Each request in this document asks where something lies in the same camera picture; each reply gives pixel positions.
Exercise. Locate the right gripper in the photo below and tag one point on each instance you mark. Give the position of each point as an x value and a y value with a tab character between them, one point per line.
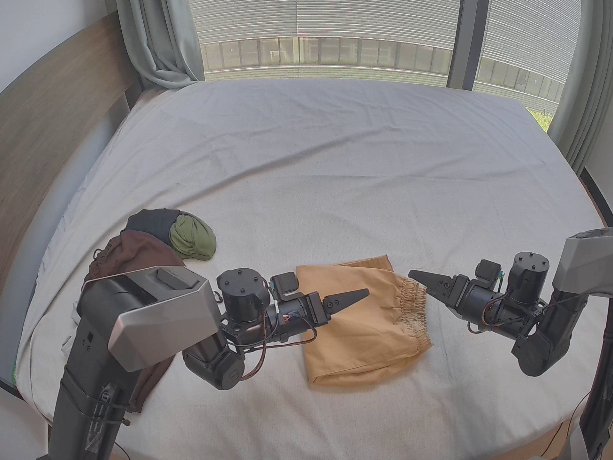
479	302

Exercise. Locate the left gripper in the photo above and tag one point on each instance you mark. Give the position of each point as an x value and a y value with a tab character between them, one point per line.
299	316

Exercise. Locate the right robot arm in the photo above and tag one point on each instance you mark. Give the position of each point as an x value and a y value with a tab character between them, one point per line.
570	295

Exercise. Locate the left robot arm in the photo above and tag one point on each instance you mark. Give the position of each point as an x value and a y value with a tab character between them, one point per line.
134	324

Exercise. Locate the bed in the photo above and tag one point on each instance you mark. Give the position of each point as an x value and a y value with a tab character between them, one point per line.
335	170

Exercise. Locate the tan shorts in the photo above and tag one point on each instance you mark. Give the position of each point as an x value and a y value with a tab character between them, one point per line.
364	343

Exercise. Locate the green garment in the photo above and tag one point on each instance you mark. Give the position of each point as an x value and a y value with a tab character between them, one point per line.
191	237

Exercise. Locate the brown garment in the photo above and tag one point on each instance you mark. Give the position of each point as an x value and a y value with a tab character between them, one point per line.
143	254

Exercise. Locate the dark blue garment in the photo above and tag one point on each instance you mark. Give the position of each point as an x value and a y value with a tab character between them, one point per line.
151	223

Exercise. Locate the grey-green curtain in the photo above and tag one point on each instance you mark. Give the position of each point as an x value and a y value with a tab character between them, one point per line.
586	65
153	22

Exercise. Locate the white garment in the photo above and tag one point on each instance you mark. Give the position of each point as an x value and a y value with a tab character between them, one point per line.
71	333

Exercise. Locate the window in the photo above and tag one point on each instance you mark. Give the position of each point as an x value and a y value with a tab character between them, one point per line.
335	17

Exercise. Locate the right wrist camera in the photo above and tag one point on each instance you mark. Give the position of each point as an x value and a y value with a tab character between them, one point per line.
488	272

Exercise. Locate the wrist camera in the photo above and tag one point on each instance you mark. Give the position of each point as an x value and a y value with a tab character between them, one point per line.
488	272
286	283

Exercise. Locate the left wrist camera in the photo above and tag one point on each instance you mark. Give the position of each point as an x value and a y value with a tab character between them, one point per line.
286	283

